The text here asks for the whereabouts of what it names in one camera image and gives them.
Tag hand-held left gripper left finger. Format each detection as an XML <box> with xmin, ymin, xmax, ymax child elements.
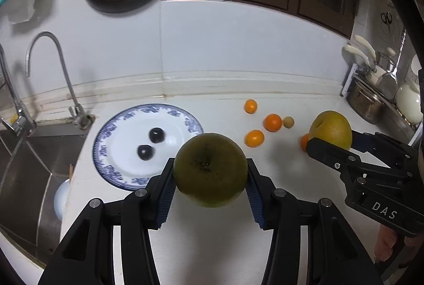
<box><xmin>37</xmin><ymin>157</ymin><xmax>176</xmax><ymax>285</ymax></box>

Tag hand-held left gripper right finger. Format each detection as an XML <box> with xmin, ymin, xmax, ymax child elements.
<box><xmin>245</xmin><ymin>158</ymin><xmax>386</xmax><ymax>285</ymax></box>

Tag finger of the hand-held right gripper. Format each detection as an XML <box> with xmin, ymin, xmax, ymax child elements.
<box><xmin>350</xmin><ymin>130</ymin><xmax>421</xmax><ymax>173</ymax></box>
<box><xmin>305</xmin><ymin>137</ymin><xmax>413</xmax><ymax>183</ymax></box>

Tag yellow pear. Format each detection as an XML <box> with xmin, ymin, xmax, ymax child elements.
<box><xmin>309</xmin><ymin>111</ymin><xmax>352</xmax><ymax>150</ymax></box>

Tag green pear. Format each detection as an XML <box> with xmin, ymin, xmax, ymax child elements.
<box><xmin>173</xmin><ymin>133</ymin><xmax>249</xmax><ymax>208</ymax></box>

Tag blue patterned white plate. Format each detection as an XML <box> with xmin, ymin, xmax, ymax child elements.
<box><xmin>93</xmin><ymin>103</ymin><xmax>204</xmax><ymax>191</ymax></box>

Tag person's right hand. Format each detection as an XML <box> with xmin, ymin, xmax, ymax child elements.
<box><xmin>374</xmin><ymin>225</ymin><xmax>424</xmax><ymax>264</ymax></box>

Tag stainless steel pot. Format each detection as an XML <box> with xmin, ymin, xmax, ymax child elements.
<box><xmin>348</xmin><ymin>78</ymin><xmax>385</xmax><ymax>125</ymax></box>

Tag dark purple plum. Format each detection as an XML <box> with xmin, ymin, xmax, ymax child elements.
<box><xmin>137</xmin><ymin>145</ymin><xmax>153</xmax><ymax>161</ymax></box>
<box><xmin>149</xmin><ymin>128</ymin><xmax>165</xmax><ymax>144</ymax></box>

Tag cream ceramic teapot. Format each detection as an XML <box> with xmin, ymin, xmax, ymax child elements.
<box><xmin>396</xmin><ymin>80</ymin><xmax>424</xmax><ymax>125</ymax></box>

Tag steel spatula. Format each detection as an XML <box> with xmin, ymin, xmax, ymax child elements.
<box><xmin>378</xmin><ymin>29</ymin><xmax>407</xmax><ymax>100</ymax></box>

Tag small lidded steel pot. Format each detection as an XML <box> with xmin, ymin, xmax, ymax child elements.
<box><xmin>376</xmin><ymin>47</ymin><xmax>397</xmax><ymax>73</ymax></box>

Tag white spoon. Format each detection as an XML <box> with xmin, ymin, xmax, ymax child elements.
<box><xmin>411</xmin><ymin>53</ymin><xmax>424</xmax><ymax>81</ymax></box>

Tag white bowl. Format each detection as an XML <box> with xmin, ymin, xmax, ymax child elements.
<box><xmin>54</xmin><ymin>179</ymin><xmax>72</xmax><ymax>221</ymax></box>

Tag black scissors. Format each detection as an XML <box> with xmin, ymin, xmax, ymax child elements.
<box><xmin>380</xmin><ymin>11</ymin><xmax>393</xmax><ymax>37</ymax></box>

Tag stainless steel sink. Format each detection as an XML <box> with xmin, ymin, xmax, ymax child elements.
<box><xmin>0</xmin><ymin>126</ymin><xmax>90</xmax><ymax>261</ymax></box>

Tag thin gooseneck steel faucet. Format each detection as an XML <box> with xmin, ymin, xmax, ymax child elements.
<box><xmin>26</xmin><ymin>31</ymin><xmax>95</xmax><ymax>130</ymax></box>

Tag large steel kitchen faucet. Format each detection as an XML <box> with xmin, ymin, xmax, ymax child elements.
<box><xmin>0</xmin><ymin>43</ymin><xmax>37</xmax><ymax>137</ymax></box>

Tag white-handled knives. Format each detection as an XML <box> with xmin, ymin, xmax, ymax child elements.
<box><xmin>344</xmin><ymin>44</ymin><xmax>381</xmax><ymax>80</ymax></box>

